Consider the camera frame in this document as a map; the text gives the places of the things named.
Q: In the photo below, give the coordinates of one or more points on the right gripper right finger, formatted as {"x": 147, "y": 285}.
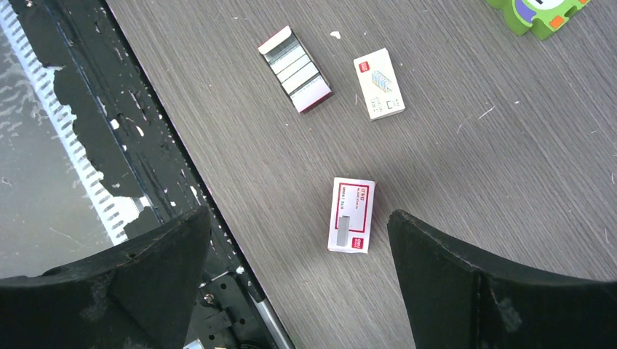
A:
{"x": 460, "y": 296}

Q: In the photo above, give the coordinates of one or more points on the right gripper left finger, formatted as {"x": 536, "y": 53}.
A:
{"x": 138, "y": 294}

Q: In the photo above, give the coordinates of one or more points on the white staple box sleeve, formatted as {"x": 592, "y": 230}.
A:
{"x": 379, "y": 84}

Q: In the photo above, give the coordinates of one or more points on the red staple box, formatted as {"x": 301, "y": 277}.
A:
{"x": 351, "y": 215}

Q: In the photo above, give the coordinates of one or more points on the lower open staple tray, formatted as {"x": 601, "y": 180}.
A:
{"x": 295, "y": 69}

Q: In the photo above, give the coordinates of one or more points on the green owl eraser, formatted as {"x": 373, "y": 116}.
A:
{"x": 541, "y": 17}

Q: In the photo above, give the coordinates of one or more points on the slotted cable duct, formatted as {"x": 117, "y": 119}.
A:
{"x": 114, "y": 212}

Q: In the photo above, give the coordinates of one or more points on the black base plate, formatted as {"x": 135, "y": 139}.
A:
{"x": 130, "y": 138}

